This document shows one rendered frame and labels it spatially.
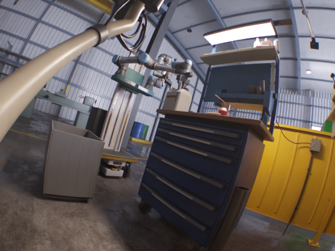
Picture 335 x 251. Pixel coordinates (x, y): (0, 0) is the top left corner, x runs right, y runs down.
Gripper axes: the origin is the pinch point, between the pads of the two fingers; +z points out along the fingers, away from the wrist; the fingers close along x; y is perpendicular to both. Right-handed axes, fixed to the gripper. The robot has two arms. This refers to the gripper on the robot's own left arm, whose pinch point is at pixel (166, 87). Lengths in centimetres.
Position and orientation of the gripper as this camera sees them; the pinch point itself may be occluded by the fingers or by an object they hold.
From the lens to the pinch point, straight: 194.6
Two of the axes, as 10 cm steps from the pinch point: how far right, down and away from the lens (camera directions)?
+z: -1.0, 8.9, -4.5
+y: 7.2, -2.5, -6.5
